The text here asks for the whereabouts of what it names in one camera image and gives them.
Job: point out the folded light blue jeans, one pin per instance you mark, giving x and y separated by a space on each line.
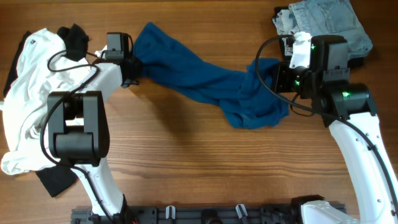
325 17

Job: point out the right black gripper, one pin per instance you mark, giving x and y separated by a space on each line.
278 78

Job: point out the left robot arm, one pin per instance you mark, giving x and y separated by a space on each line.
78 133

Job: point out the white shirt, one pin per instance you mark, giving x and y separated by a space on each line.
41 69

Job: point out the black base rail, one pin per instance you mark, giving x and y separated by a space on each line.
266 214

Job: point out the folded black garment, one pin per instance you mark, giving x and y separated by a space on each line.
287 55

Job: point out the black garment left pile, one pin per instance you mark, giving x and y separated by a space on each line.
55 179

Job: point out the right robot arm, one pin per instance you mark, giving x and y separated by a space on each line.
319 71

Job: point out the blue polo shirt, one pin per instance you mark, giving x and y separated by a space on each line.
243 97

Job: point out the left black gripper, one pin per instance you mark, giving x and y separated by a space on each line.
138 65

